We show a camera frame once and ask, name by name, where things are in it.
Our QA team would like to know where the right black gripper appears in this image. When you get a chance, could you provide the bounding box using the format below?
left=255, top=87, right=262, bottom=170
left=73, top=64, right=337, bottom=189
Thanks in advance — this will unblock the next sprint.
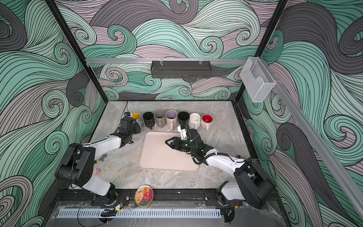
left=166, top=137, right=197, bottom=153

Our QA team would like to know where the blue glazed upside-down mug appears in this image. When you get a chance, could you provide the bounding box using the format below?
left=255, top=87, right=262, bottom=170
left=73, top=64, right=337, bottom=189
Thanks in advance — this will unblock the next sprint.
left=132, top=113, right=144, bottom=131

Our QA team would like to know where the black speckled upside-down mug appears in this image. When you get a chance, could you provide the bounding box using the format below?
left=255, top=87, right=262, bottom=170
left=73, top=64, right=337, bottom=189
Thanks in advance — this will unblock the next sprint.
left=142, top=112, right=155, bottom=130

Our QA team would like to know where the pink upside-down mug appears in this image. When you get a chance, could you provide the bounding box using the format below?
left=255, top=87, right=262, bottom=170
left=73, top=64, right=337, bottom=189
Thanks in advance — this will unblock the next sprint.
left=165, top=110, right=178, bottom=131

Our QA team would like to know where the black mug white base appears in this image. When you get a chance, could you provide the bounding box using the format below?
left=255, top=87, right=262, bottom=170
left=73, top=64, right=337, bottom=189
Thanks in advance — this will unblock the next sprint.
left=177, top=111, right=190, bottom=125

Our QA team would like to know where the grey upside-down mug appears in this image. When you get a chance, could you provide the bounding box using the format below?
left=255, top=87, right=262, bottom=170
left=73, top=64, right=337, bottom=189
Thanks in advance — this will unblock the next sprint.
left=154, top=110, right=166, bottom=128

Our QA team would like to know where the cream mug red inside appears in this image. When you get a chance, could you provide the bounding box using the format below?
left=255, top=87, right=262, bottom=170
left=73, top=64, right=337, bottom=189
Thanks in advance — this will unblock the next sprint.
left=200, top=114, right=214, bottom=131

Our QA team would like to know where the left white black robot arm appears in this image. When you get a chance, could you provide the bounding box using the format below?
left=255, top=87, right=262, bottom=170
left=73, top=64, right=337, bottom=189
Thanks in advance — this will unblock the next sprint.
left=55, top=117, right=141, bottom=197

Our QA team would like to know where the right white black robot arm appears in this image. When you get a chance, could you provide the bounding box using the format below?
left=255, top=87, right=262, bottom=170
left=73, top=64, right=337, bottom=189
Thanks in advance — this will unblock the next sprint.
left=165, top=128, right=275, bottom=209

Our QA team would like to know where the beige rectangular tray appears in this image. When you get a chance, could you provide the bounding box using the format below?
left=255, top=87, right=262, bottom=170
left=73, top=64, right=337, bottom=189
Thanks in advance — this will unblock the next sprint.
left=139, top=131, right=199, bottom=172

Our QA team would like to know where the small green black tool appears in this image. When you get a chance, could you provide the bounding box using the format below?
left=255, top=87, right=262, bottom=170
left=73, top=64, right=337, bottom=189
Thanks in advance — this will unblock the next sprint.
left=96, top=154, right=107, bottom=163

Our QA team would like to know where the small pink pig toy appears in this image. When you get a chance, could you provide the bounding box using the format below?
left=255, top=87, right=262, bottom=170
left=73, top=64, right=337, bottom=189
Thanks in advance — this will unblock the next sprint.
left=93, top=169, right=100, bottom=175

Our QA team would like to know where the round colourful tin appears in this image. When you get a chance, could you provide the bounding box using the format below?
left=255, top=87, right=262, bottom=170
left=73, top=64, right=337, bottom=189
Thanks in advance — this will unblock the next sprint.
left=135, top=185, right=154, bottom=208

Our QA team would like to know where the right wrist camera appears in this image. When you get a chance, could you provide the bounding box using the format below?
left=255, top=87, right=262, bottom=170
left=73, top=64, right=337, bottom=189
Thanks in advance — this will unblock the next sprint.
left=177, top=124, right=188, bottom=140

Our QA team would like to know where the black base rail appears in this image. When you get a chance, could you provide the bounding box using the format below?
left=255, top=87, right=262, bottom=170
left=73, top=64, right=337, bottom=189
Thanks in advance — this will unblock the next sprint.
left=56, top=188, right=281, bottom=206

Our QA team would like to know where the black wall shelf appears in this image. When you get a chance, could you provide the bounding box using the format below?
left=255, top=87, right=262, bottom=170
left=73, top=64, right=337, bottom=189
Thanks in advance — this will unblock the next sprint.
left=150, top=61, right=212, bottom=79

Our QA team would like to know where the aluminium rail back wall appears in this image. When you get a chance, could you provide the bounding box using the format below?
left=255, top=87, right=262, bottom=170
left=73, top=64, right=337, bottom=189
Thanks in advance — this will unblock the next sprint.
left=85, top=58, right=247, bottom=65

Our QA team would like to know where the aluminium rail wall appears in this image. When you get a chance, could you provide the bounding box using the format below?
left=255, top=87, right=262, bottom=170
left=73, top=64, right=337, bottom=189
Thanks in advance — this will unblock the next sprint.
left=85, top=58, right=247, bottom=65
left=260, top=59, right=363, bottom=218

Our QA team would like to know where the clear acrylic wall holder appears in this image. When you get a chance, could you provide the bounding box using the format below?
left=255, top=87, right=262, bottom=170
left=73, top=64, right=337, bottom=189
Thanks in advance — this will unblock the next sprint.
left=240, top=57, right=276, bottom=103

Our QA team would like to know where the white slotted cable duct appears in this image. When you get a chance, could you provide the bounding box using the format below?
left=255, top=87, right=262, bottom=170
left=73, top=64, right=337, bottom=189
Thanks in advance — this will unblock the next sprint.
left=56, top=209, right=222, bottom=219

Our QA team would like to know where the aluminium rail right wall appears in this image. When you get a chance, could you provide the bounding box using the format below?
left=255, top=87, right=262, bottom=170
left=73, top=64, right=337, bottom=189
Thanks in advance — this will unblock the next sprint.
left=260, top=59, right=363, bottom=218

